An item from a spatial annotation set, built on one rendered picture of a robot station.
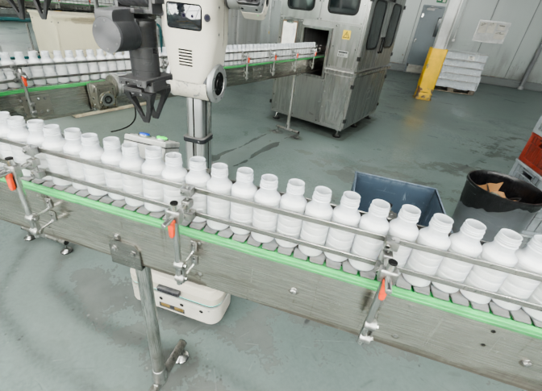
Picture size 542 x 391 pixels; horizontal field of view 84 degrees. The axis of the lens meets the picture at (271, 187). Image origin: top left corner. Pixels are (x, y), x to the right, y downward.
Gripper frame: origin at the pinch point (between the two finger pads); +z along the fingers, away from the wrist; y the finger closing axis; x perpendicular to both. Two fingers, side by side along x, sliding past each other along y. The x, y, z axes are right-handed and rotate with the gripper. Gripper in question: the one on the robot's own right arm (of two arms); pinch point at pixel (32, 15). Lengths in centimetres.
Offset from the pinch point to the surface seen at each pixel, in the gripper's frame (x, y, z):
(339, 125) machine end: 77, -347, 117
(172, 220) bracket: 57, 27, 33
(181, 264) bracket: 58, 26, 46
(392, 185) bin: 111, -44, 47
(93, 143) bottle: 28.6, 16.0, 25.1
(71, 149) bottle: 22.1, 16.9, 28.0
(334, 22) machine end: 44, -357, -5
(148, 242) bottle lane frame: 45, 20, 48
